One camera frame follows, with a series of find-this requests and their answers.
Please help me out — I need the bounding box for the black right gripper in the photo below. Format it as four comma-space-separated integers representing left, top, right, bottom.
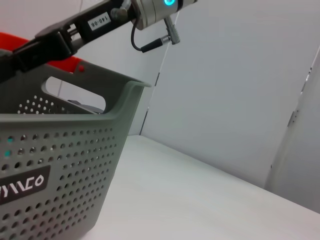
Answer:
0, 0, 138, 84

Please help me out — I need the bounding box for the teal square toy block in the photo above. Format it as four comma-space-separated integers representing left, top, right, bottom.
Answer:
4, 136, 15, 158

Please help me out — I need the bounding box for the grey perforated storage basket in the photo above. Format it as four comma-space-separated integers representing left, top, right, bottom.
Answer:
0, 48, 153, 240

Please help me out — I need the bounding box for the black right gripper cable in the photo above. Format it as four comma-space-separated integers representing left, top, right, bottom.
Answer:
130, 14, 180, 54

